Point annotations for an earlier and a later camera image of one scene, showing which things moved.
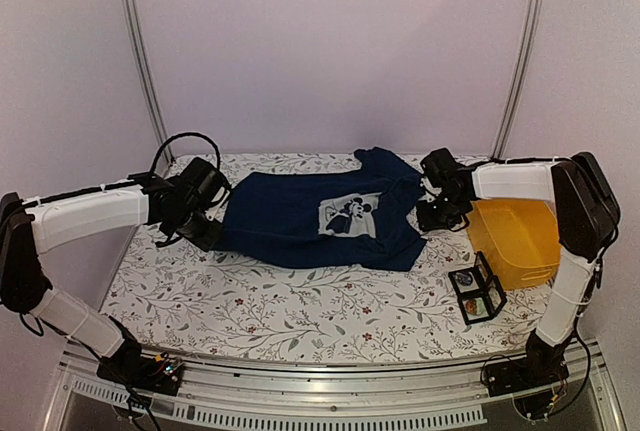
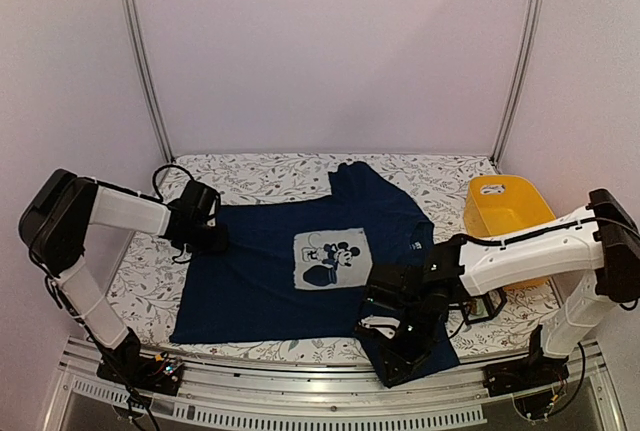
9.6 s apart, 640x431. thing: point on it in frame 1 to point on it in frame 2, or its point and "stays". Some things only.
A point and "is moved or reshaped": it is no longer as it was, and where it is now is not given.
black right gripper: x=426 y=223 to x=406 y=363
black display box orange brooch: x=484 y=304 stays
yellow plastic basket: x=518 y=239 stays
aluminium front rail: x=448 y=396 stays
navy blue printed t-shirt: x=364 y=216 is moved or reshaped
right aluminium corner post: x=531 y=31 stays
